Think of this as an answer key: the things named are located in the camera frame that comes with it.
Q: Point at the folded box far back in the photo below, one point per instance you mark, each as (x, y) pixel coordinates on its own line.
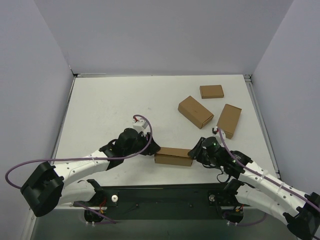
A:
(211, 91)

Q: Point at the folded box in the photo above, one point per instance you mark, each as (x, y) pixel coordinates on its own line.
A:
(211, 91)
(228, 120)
(195, 112)

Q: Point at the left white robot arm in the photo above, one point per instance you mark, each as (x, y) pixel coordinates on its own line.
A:
(51, 185)

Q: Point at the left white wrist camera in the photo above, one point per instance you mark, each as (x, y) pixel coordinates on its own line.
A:
(140, 125)

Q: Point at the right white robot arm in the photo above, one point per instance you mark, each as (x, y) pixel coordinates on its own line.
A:
(255, 187)

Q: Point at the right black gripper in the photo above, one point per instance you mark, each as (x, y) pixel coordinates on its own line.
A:
(199, 151)

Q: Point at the folded box middle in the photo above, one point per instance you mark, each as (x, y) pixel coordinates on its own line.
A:
(195, 112)

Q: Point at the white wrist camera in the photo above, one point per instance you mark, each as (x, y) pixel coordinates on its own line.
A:
(140, 125)
(218, 133)

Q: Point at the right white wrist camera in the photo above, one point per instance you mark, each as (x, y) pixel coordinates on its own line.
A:
(218, 133)

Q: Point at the folded box right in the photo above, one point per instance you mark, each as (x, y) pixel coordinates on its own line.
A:
(228, 120)

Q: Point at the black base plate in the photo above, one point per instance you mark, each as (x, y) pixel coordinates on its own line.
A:
(203, 201)

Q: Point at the brown paper box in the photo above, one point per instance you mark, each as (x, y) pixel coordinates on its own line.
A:
(173, 156)

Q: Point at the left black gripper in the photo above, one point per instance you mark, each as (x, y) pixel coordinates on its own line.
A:
(149, 144)

